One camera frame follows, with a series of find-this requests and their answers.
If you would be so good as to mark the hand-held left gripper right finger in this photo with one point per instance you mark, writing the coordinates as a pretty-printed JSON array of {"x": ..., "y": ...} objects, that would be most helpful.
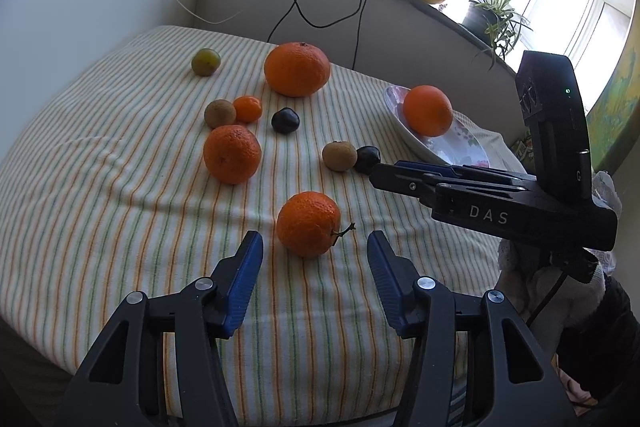
[{"x": 387, "y": 277}]

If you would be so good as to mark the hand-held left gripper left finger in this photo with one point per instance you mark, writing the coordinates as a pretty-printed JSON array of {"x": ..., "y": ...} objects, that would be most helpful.
[{"x": 245, "y": 277}]

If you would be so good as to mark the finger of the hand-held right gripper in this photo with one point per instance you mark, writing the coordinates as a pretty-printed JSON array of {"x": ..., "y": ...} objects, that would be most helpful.
[
  {"x": 400, "y": 181},
  {"x": 425, "y": 168}
]

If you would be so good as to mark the white floral bowl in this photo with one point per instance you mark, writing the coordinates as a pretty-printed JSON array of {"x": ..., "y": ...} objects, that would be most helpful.
[{"x": 450, "y": 147}]

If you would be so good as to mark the dark purple plum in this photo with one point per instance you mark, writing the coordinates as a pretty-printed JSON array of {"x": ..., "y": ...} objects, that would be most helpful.
[
  {"x": 367, "y": 159},
  {"x": 285, "y": 120}
]

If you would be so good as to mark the round orange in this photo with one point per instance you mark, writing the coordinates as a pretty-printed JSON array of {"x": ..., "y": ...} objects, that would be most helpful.
[{"x": 427, "y": 110}]

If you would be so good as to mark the brown kiwi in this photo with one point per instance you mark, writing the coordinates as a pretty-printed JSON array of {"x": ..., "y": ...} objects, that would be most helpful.
[
  {"x": 220, "y": 113},
  {"x": 339, "y": 155}
]

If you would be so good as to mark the orange with stem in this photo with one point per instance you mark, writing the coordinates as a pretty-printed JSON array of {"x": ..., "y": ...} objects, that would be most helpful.
[{"x": 307, "y": 224}]

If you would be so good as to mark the bumpy orange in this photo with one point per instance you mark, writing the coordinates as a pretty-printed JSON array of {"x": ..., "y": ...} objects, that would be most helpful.
[{"x": 232, "y": 154}]

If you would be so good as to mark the large orange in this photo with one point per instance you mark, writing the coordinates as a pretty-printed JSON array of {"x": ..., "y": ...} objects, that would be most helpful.
[{"x": 296, "y": 69}]

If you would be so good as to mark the small tangerine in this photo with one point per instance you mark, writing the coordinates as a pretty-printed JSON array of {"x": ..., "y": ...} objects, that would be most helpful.
[{"x": 248, "y": 109}]

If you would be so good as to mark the green plum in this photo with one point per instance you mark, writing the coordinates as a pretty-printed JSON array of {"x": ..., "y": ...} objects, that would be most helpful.
[{"x": 206, "y": 62}]

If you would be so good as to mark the person's right forearm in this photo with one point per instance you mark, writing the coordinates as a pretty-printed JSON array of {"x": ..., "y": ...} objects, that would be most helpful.
[{"x": 515, "y": 277}]

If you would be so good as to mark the green packet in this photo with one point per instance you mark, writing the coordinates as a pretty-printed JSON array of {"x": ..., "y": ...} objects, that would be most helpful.
[{"x": 522, "y": 152}]

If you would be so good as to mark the yellow green painting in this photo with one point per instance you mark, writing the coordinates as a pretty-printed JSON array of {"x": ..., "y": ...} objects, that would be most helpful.
[{"x": 617, "y": 107}]

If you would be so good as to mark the striped cloth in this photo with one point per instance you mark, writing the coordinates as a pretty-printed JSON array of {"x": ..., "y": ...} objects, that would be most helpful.
[{"x": 125, "y": 207}]

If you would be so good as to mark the potted plant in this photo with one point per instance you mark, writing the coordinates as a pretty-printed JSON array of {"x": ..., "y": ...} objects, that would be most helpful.
[{"x": 480, "y": 14}]

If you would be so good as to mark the dark clothing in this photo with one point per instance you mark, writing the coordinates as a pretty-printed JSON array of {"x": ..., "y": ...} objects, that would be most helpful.
[{"x": 600, "y": 342}]

